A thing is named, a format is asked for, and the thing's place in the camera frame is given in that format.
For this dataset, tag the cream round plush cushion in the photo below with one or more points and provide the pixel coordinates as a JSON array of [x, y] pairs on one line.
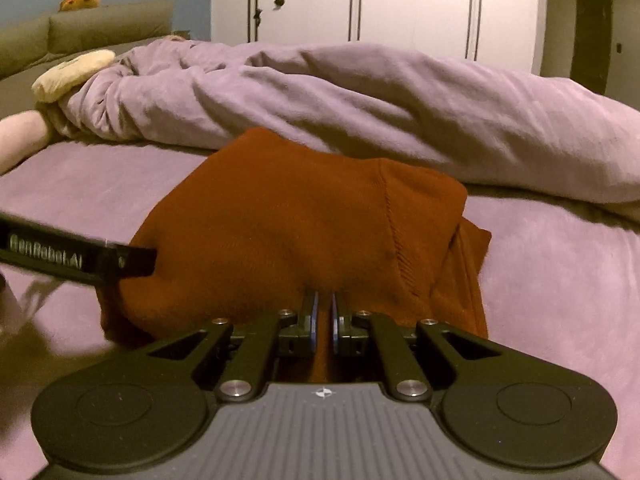
[[70, 75]]

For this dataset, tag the dark wooden door frame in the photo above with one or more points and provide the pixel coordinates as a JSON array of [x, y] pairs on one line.
[[592, 35]]

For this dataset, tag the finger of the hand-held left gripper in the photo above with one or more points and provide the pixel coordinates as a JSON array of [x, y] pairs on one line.
[[135, 262]]

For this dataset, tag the rust brown knit sweater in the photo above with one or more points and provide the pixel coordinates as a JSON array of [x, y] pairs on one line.
[[275, 220]]

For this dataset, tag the wardrobe door key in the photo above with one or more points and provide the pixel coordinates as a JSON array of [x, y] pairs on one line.
[[277, 4]]

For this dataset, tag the white wardrobe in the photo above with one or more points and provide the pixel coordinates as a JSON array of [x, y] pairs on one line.
[[410, 0]]

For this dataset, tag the purple duvet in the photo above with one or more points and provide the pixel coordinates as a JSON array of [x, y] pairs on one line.
[[350, 100]]

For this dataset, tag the long white plush toy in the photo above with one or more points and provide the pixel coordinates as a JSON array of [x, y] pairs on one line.
[[20, 135]]

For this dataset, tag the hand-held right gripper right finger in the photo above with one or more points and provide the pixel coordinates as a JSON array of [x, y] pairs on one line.
[[334, 321]]

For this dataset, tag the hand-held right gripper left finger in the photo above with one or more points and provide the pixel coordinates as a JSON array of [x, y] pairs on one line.
[[314, 321]]

